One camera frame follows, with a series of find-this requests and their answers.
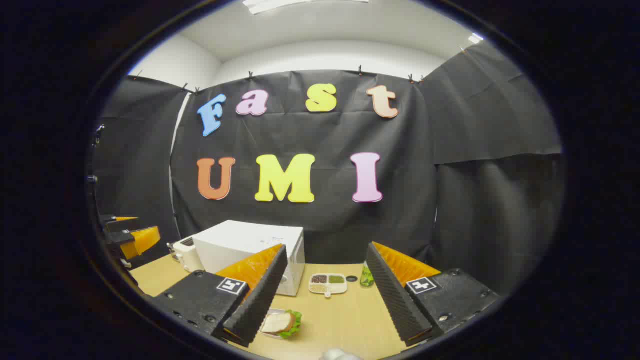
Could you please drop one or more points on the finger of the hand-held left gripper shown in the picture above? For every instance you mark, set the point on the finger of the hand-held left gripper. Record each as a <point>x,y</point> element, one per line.
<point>142,241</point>
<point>117,226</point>

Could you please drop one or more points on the divided white seasoning dish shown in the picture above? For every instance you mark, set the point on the divided white seasoning dish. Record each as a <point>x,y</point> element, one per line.
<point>327,285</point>

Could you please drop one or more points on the ceiling light panel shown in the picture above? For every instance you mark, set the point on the ceiling light panel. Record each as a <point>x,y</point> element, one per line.
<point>475,38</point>
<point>300,4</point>

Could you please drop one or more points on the black backdrop cloth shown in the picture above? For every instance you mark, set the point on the black backdrop cloth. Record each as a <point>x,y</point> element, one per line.
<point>290,130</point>

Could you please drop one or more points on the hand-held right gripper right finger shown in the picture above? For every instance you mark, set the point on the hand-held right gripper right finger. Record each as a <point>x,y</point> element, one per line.
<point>395,300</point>

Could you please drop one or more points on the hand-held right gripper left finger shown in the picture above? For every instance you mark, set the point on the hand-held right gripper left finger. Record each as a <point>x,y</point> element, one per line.
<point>262,300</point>

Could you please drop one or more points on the green drink bottle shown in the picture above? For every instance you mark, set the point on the green drink bottle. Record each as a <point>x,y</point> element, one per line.
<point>366,277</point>

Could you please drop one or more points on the white microwave oven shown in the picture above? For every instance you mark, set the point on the white microwave oven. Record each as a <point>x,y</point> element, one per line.
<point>235,240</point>

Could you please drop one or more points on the bread slice with lettuce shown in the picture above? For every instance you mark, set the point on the bread slice with lettuce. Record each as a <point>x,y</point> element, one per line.
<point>280,324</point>

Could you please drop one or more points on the white rectangular tray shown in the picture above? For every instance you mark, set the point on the white rectangular tray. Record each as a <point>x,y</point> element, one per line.
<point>274,312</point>

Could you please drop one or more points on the white toaster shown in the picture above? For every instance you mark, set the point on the white toaster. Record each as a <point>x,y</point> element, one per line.
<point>189,255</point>

